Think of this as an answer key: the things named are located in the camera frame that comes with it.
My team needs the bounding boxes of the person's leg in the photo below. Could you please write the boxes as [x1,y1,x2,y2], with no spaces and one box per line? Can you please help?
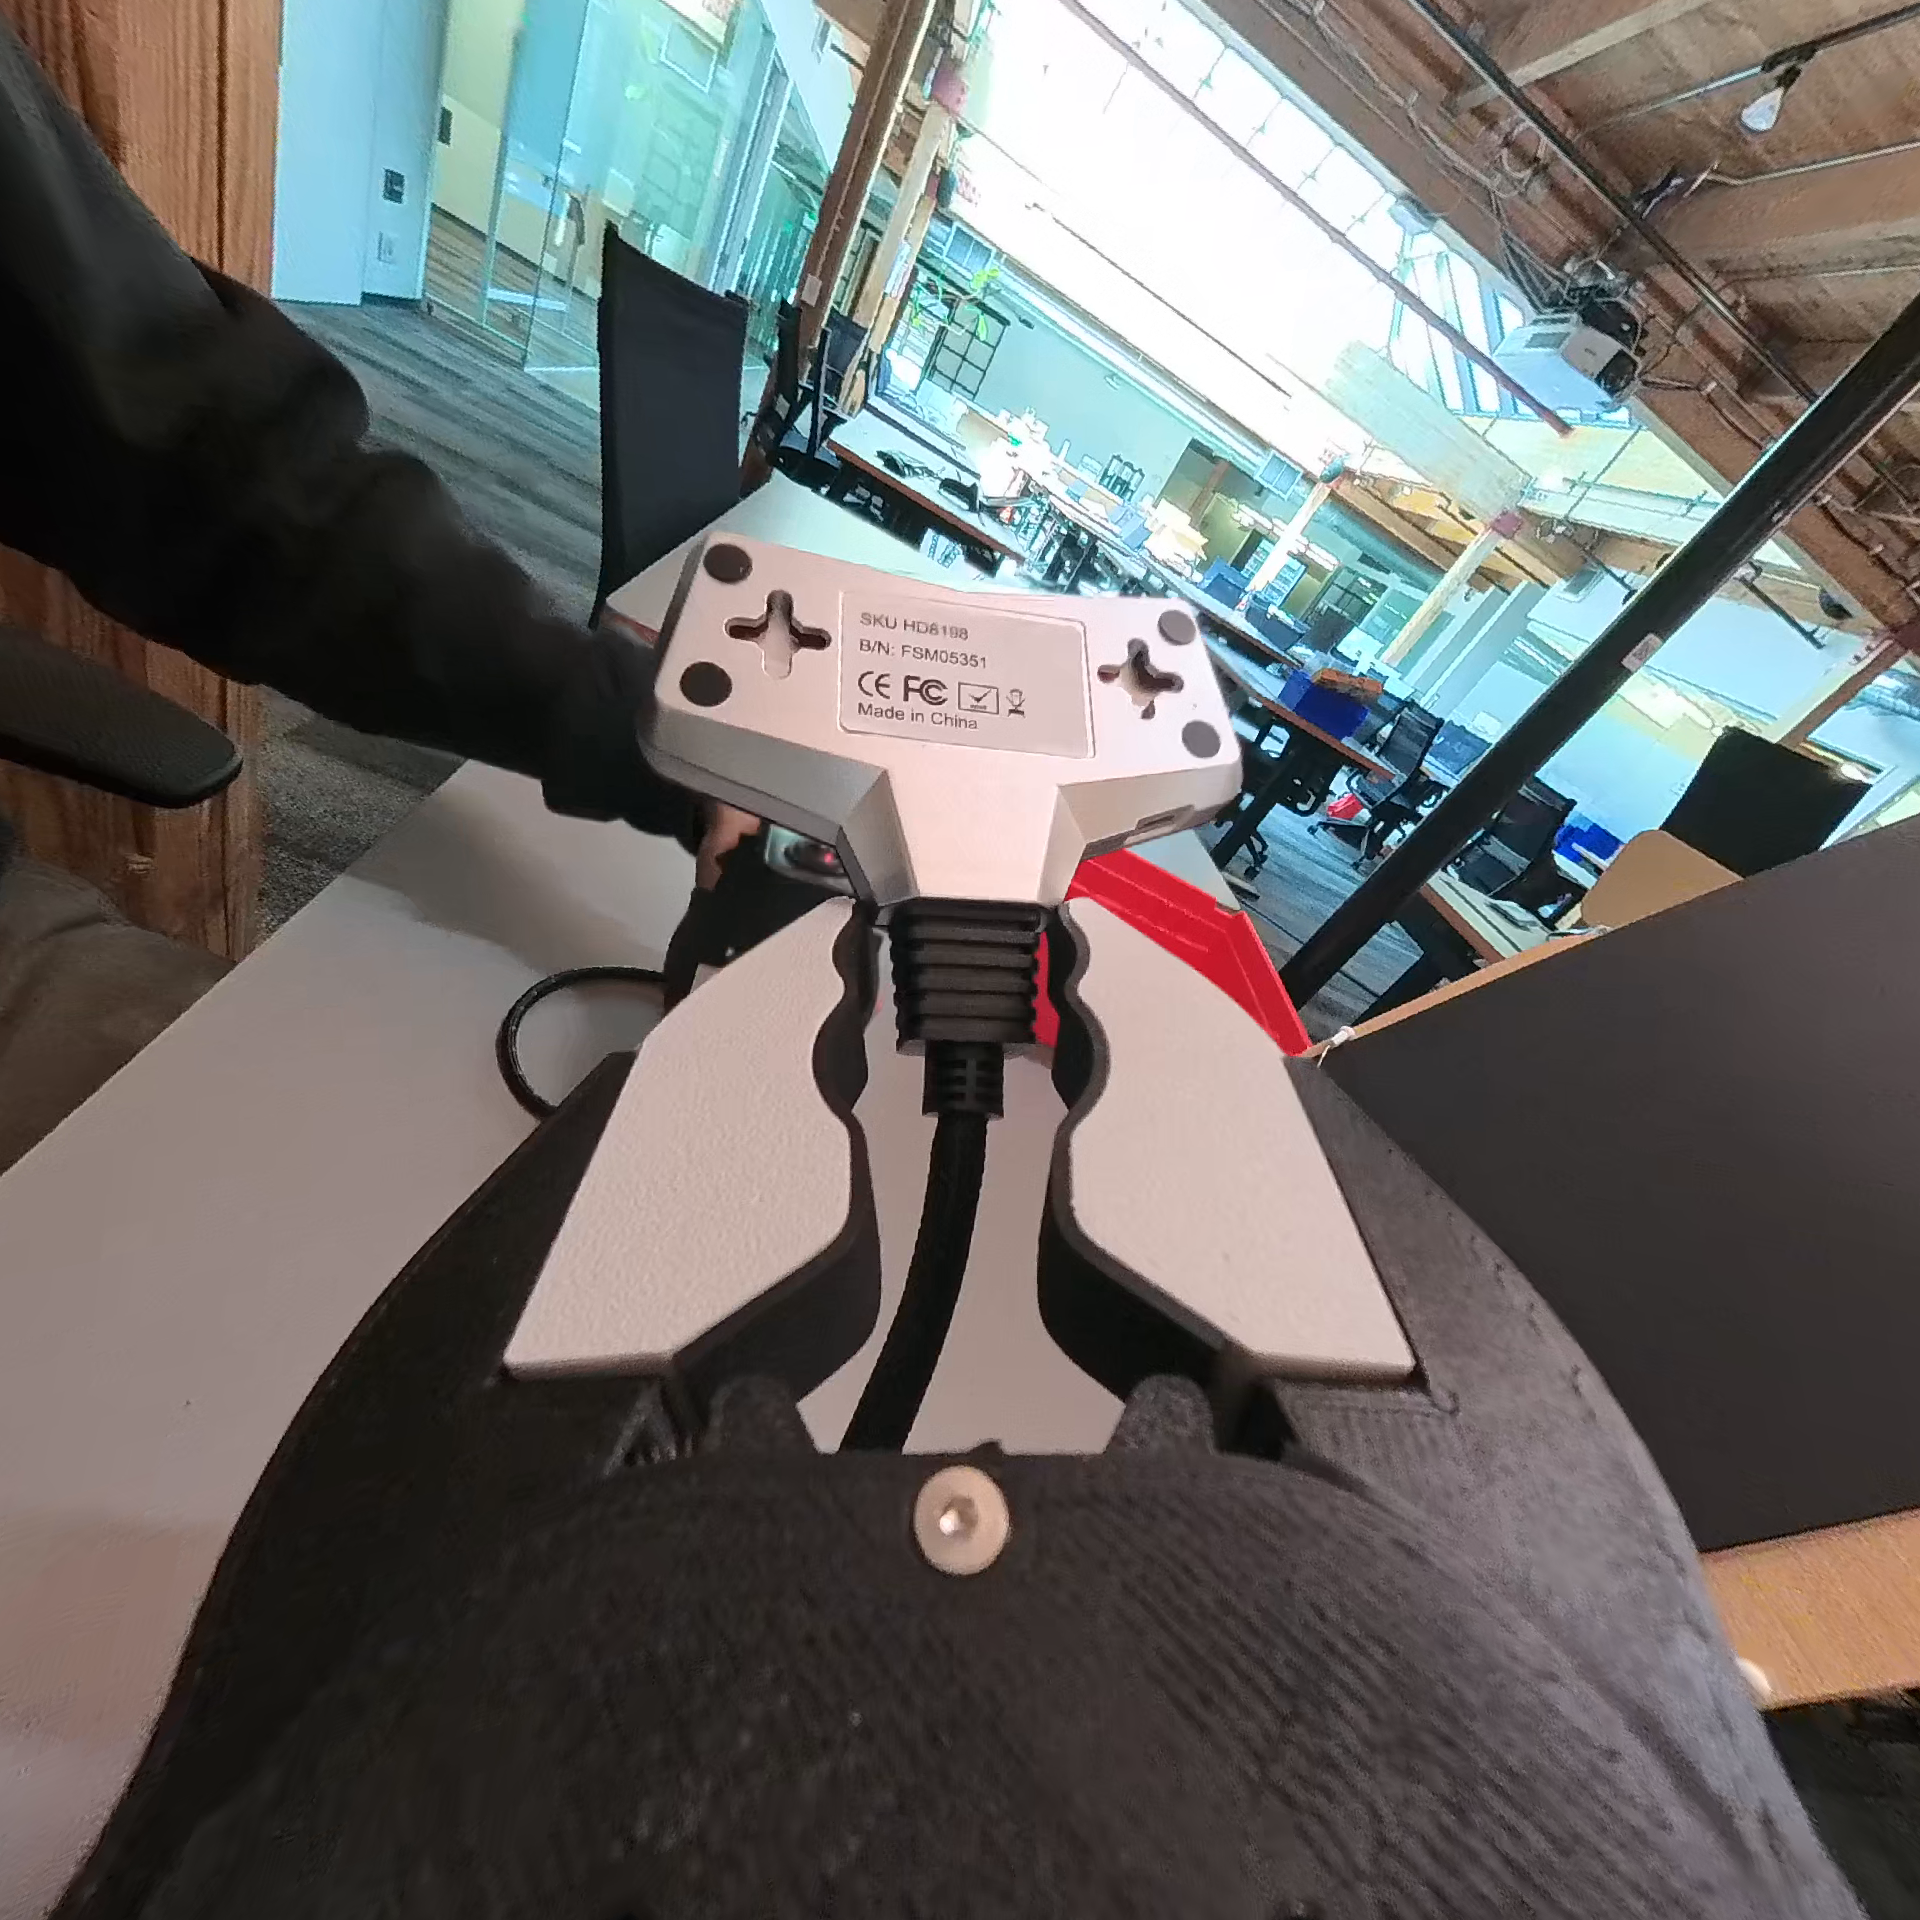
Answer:
[0,818,229,1175]

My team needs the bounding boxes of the person's left forearm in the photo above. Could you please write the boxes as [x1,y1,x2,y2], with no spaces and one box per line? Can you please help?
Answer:
[0,23,716,859]

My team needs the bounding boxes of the black display board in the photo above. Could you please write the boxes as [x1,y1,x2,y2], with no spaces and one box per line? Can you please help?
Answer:
[1295,818,1920,1712]

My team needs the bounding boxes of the white ceiling projector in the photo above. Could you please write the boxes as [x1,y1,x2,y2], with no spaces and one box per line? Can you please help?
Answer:
[1491,285,1641,411]

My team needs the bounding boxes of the silver port switch box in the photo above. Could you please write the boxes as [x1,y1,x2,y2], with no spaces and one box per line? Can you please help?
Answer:
[633,533,1247,906]

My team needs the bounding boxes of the red plastic bin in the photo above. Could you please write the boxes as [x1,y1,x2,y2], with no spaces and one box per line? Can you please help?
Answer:
[1066,845,1309,1055]

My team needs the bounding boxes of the wooden column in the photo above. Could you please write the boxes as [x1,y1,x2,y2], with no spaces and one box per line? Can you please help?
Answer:
[0,0,280,964]

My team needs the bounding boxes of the black metal pole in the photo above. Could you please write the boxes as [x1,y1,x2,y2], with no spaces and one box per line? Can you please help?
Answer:
[1283,290,1920,1008]

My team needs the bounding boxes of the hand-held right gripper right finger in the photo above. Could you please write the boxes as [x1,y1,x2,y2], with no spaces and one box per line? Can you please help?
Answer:
[1041,897,1420,1387]

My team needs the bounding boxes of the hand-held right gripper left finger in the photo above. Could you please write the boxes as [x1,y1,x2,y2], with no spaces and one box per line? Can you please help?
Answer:
[504,906,885,1387]

